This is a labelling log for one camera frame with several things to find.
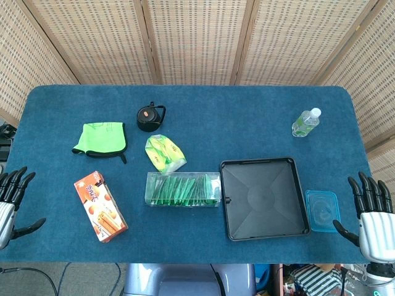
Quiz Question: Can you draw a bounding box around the black equipment beside table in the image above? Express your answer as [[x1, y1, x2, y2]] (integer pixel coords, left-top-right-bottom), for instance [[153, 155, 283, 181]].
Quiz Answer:
[[0, 123, 16, 163]]

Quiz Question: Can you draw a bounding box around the blue plastic lid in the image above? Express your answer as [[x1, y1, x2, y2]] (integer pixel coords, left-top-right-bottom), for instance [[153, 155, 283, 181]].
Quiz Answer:
[[304, 189, 342, 233]]

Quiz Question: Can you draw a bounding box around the orange biscuit box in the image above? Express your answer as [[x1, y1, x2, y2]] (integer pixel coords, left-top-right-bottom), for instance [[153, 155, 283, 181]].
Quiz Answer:
[[73, 171, 129, 244]]

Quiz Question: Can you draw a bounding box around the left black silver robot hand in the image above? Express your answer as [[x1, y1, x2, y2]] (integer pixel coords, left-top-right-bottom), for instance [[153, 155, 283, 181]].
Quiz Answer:
[[0, 166, 47, 250]]

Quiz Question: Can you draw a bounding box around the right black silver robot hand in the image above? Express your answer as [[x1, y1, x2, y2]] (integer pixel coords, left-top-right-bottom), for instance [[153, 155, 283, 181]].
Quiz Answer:
[[332, 171, 395, 263]]

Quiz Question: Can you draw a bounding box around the black floor cable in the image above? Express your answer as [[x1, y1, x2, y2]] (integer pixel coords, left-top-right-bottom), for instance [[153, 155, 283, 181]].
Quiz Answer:
[[0, 267, 59, 296]]

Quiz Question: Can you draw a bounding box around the clear water bottle green label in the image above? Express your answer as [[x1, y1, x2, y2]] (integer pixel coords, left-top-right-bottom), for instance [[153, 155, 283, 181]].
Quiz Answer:
[[291, 107, 322, 138]]

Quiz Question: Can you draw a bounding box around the clear box of green packets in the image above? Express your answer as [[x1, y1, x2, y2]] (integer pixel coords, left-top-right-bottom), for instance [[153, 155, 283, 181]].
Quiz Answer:
[[144, 171, 222, 208]]

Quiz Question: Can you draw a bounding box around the green microfiber cloth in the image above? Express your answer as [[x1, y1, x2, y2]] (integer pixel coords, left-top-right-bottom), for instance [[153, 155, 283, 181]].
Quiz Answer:
[[72, 121, 128, 164]]

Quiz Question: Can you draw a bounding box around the black plastic tray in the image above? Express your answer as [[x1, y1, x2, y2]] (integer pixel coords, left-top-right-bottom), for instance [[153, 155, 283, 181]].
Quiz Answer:
[[220, 157, 311, 242]]

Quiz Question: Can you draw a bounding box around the black bottle lid orange button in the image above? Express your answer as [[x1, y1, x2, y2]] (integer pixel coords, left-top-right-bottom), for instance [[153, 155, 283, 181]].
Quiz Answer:
[[136, 101, 167, 133]]

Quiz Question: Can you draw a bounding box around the yellow-green snack bag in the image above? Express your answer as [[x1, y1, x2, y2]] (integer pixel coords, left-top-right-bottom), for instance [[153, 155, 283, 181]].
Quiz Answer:
[[144, 134, 188, 174]]

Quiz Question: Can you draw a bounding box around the blue floor cable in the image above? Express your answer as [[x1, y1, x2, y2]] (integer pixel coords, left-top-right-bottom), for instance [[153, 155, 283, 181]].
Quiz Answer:
[[59, 262, 72, 296]]

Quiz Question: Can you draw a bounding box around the woven folding screen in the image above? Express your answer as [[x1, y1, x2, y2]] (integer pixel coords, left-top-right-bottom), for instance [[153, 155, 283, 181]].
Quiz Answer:
[[0, 0, 395, 210]]

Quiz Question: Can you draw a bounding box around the blue carpet table mat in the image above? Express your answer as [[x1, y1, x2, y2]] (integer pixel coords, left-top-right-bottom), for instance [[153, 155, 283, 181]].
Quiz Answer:
[[0, 84, 385, 265]]

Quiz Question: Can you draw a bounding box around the black white striped cloth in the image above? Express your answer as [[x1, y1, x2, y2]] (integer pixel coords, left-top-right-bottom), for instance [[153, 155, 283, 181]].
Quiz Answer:
[[291, 265, 343, 296]]

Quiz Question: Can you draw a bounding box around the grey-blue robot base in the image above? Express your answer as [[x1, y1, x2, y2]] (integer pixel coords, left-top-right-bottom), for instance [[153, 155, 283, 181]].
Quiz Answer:
[[123, 263, 257, 296]]

